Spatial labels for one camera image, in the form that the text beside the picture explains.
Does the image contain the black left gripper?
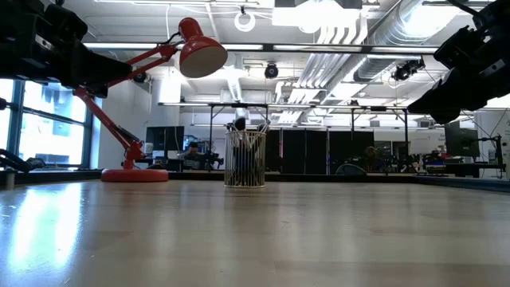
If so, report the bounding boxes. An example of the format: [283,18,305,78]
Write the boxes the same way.
[0,33,133,99]

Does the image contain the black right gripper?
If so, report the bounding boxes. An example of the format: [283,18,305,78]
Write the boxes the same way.
[406,23,510,125]

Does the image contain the black monitor on arm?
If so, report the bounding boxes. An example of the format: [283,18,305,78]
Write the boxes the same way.
[444,121,504,168]

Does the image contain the long ceiling light strip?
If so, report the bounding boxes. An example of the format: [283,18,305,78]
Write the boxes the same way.
[81,41,439,56]

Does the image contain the black ceiling spotlight cluster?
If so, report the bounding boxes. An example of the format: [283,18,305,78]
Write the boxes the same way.
[390,57,426,83]

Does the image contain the dark background desk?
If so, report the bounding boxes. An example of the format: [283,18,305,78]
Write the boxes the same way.
[422,159,507,179]

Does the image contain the large framed window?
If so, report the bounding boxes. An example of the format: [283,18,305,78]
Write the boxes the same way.
[0,77,96,172]

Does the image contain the black computer monitor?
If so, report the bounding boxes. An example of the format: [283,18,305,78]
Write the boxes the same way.
[145,126,186,152]

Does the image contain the person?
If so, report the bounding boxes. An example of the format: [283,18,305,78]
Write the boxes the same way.
[186,141,205,169]
[364,145,379,172]

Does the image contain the red desk lamp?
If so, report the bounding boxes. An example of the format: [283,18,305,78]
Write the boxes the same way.
[73,17,229,183]

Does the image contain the cluttered background desk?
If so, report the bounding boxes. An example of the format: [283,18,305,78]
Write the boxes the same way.
[135,153,224,172]

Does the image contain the dark office chair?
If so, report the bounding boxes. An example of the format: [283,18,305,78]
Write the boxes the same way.
[335,163,367,176]

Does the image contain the white ceiling pipes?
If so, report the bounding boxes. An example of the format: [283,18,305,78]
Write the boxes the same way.
[273,6,374,125]

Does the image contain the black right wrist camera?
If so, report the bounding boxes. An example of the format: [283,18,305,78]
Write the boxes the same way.
[433,25,481,72]

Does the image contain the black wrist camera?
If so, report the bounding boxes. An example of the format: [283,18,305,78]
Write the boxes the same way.
[43,3,88,41]
[433,25,481,72]

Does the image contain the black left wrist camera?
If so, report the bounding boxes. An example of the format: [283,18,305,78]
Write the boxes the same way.
[43,3,88,41]

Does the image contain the silver ventilation duct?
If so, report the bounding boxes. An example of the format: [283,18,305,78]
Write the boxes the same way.
[352,0,463,84]

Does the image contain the black aluminium table frame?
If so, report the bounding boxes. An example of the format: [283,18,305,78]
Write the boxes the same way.
[0,169,510,193]

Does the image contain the grey background metal frame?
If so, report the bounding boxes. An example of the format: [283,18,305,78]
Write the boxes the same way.
[158,102,410,175]

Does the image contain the white ceiling ring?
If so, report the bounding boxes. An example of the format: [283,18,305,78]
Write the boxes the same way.
[233,10,256,33]

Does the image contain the black partition wall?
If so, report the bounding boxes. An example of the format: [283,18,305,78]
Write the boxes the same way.
[265,128,375,175]

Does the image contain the gold wire cup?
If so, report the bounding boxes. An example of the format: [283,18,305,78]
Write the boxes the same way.
[223,129,267,189]

